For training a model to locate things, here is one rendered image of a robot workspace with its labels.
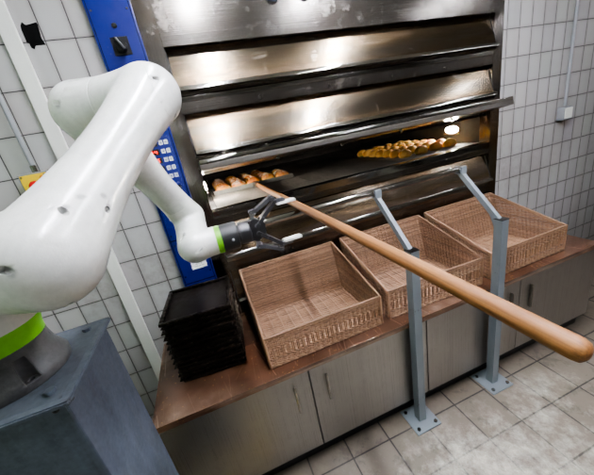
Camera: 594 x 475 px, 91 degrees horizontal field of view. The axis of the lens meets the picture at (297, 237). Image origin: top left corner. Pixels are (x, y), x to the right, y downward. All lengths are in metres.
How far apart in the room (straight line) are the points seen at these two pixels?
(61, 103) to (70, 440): 0.60
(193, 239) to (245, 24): 1.01
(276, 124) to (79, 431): 1.32
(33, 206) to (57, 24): 1.20
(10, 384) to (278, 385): 0.93
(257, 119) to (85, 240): 1.20
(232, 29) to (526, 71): 1.83
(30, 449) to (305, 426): 1.12
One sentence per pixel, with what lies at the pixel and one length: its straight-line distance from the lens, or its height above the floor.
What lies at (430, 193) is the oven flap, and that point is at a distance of 2.02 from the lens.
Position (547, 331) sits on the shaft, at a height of 1.20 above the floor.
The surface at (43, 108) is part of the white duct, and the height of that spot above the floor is 1.73.
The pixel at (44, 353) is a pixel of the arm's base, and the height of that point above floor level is 1.23.
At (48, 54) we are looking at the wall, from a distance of 1.58.
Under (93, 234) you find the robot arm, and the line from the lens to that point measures 0.44.
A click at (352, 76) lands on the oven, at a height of 1.68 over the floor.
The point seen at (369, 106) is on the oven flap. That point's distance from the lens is 1.74.
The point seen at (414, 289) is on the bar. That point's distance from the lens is 1.31.
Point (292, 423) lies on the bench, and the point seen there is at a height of 0.31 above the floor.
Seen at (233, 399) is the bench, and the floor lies 0.57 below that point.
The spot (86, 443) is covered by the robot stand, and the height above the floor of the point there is 1.11.
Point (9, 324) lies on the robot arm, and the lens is 0.58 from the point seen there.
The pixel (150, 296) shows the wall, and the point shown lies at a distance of 1.65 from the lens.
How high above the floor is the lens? 1.48
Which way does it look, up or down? 20 degrees down
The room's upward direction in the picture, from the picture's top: 11 degrees counter-clockwise
